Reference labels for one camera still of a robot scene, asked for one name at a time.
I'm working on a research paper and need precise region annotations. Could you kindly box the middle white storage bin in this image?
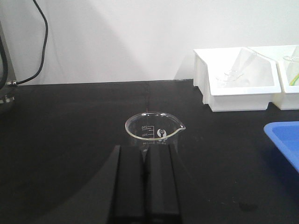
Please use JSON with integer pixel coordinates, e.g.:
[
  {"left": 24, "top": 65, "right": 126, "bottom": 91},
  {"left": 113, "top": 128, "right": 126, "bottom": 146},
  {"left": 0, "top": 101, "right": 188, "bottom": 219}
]
[{"left": 277, "top": 45, "right": 299, "bottom": 110}]

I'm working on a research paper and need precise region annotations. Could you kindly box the blue plastic tray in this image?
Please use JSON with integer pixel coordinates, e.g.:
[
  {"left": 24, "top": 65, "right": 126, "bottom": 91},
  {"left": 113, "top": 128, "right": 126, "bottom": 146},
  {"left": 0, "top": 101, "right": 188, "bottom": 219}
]
[{"left": 263, "top": 121, "right": 299, "bottom": 172}]

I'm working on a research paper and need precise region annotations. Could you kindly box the clear glass beaker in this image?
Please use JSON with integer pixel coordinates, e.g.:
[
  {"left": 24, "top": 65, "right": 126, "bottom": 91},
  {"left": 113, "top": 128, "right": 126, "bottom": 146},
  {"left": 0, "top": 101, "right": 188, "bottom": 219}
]
[{"left": 125, "top": 112, "right": 186, "bottom": 159}]

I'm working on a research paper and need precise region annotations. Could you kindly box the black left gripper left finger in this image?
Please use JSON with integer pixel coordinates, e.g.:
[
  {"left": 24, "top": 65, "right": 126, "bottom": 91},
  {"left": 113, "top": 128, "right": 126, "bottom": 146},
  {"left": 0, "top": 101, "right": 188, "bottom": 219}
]
[{"left": 49, "top": 146, "right": 143, "bottom": 224}]

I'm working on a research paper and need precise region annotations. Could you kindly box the glass funnel in bin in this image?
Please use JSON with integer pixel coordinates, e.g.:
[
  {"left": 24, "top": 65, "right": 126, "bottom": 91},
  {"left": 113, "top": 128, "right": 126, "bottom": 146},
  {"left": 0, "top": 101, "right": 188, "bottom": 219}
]
[{"left": 216, "top": 48, "right": 276, "bottom": 88}]

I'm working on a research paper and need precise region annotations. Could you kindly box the glassware with green stripe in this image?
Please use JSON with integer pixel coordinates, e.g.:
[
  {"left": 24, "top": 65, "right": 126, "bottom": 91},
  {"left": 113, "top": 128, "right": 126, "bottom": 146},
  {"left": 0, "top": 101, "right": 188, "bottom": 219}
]
[{"left": 283, "top": 56, "right": 299, "bottom": 86}]

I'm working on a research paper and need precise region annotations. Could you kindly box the white storage bin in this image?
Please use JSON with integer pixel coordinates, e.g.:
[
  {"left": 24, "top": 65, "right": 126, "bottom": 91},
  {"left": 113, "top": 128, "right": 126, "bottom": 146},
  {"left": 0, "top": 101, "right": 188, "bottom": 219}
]
[
  {"left": 277, "top": 45, "right": 299, "bottom": 110},
  {"left": 193, "top": 47, "right": 281, "bottom": 112}
]

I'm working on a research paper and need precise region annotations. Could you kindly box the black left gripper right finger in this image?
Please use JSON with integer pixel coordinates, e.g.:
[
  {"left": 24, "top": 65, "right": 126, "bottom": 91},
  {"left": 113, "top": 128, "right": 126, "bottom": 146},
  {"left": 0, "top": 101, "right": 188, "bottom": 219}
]
[{"left": 144, "top": 145, "right": 182, "bottom": 224}]

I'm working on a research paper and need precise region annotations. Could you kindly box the black power cable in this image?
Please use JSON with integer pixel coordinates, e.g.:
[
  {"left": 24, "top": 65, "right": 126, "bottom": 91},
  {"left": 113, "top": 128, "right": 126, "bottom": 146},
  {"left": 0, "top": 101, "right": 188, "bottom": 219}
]
[{"left": 7, "top": 0, "right": 49, "bottom": 86}]

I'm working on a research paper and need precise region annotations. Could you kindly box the left white storage bin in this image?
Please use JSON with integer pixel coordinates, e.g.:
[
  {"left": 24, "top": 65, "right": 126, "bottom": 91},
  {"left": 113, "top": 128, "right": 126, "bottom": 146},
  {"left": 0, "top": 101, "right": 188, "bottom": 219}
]
[{"left": 193, "top": 47, "right": 281, "bottom": 112}]

